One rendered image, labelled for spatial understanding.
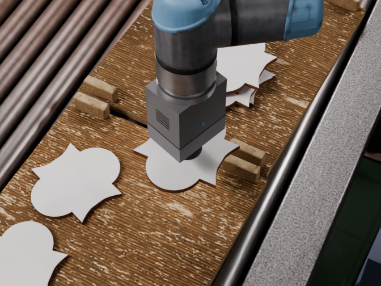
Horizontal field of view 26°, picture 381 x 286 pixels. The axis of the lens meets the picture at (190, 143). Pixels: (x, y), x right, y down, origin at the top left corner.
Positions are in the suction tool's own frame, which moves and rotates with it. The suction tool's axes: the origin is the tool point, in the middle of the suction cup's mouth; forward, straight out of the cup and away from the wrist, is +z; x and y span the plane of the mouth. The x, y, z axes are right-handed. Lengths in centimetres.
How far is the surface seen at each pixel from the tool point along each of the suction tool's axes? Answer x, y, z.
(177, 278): 9.1, 10.4, 11.2
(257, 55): -10.6, -26.0, 7.9
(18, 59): -41.7, 1.0, 13.0
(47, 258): -5.7, 22.0, 10.4
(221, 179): 1.4, -5.9, 11.2
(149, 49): -26.4, -16.1, 11.2
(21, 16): -50, -6, 13
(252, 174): 5.0, -8.9, 9.1
